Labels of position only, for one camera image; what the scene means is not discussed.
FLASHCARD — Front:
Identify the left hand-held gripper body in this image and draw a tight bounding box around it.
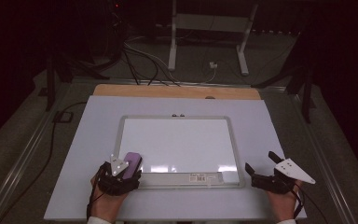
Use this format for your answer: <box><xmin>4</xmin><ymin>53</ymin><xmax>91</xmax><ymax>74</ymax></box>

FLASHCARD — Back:
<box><xmin>96</xmin><ymin>153</ymin><xmax>143</xmax><ymax>197</ymax></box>

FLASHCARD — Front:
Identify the grey metal stand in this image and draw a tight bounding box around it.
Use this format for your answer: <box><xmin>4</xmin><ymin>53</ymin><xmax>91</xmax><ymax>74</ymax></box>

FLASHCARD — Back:
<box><xmin>167</xmin><ymin>0</ymin><xmax>260</xmax><ymax>77</ymax></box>

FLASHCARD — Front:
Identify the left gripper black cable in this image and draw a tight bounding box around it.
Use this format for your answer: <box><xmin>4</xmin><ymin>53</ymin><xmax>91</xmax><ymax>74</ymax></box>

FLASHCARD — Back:
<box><xmin>86</xmin><ymin>163</ymin><xmax>104</xmax><ymax>220</ymax></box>

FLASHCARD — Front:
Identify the purple whiteboard eraser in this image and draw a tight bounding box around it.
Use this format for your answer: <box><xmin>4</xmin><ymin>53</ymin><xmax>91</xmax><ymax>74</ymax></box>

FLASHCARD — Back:
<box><xmin>121</xmin><ymin>151</ymin><xmax>144</xmax><ymax>181</ymax></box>

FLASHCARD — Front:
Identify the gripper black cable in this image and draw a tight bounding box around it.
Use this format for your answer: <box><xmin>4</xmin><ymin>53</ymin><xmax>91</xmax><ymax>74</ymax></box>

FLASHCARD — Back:
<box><xmin>86</xmin><ymin>163</ymin><xmax>104</xmax><ymax>220</ymax></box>
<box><xmin>293</xmin><ymin>189</ymin><xmax>329</xmax><ymax>224</ymax></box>

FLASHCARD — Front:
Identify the person's left white sleeve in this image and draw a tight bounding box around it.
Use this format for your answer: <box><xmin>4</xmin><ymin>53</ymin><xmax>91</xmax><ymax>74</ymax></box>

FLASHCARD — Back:
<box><xmin>86</xmin><ymin>216</ymin><xmax>113</xmax><ymax>224</ymax></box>

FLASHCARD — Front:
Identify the person's left hand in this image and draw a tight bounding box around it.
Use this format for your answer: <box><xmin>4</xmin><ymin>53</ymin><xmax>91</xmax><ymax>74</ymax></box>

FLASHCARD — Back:
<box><xmin>89</xmin><ymin>174</ymin><xmax>129</xmax><ymax>223</ymax></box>

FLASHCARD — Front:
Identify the bundle of black cables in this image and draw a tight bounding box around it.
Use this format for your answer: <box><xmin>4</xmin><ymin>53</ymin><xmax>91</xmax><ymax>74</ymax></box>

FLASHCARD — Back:
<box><xmin>121</xmin><ymin>46</ymin><xmax>182</xmax><ymax>88</ymax></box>

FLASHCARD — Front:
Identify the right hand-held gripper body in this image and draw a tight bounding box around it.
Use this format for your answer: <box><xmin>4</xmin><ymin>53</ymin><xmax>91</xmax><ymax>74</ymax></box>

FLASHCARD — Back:
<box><xmin>250</xmin><ymin>158</ymin><xmax>317</xmax><ymax>196</ymax></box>

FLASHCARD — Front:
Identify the grey framed whiteboard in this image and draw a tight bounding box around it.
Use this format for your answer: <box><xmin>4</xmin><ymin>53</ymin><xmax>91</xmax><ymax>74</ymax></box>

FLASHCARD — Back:
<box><xmin>114</xmin><ymin>113</ymin><xmax>246</xmax><ymax>190</ymax></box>

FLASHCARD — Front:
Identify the white plug with cable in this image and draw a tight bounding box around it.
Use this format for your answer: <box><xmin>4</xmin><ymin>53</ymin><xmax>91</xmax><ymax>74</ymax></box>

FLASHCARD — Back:
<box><xmin>123</xmin><ymin>40</ymin><xmax>219</xmax><ymax>86</ymax></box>

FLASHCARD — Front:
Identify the white table cover sheet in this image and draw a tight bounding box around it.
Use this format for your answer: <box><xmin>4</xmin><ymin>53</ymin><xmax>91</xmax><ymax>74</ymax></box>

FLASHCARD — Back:
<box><xmin>43</xmin><ymin>94</ymin><xmax>308</xmax><ymax>222</ymax></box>

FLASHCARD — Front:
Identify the person's right hand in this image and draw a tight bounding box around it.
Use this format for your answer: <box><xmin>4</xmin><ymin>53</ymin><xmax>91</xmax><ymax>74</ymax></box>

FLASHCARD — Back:
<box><xmin>265</xmin><ymin>179</ymin><xmax>303</xmax><ymax>223</ymax></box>

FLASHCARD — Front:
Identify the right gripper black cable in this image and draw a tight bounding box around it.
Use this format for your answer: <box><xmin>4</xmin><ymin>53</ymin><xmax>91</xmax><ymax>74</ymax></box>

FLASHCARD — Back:
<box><xmin>293</xmin><ymin>189</ymin><xmax>329</xmax><ymax>224</ymax></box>

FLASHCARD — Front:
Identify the black floor socket box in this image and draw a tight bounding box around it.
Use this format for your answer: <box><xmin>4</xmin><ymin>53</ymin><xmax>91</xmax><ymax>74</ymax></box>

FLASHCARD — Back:
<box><xmin>52</xmin><ymin>110</ymin><xmax>75</xmax><ymax>123</ymax></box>

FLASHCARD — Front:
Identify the black floor cable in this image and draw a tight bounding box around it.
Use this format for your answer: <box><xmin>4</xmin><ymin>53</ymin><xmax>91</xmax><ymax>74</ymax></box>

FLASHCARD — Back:
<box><xmin>0</xmin><ymin>100</ymin><xmax>89</xmax><ymax>224</ymax></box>

